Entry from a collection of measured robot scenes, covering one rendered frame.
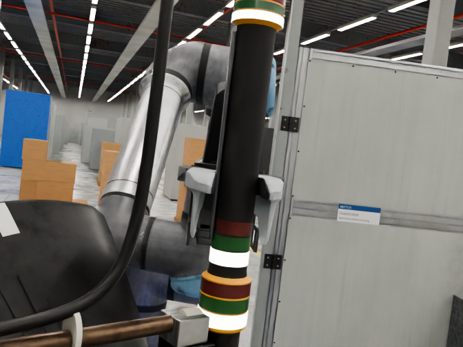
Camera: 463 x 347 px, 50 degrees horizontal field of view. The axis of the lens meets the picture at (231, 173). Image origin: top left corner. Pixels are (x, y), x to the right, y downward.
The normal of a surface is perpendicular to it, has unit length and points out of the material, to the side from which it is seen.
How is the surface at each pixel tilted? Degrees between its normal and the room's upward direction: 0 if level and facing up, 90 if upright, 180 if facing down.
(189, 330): 90
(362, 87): 91
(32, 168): 90
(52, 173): 90
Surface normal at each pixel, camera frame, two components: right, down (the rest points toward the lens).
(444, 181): 0.09, 0.05
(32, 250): 0.64, -0.58
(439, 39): 0.30, 0.08
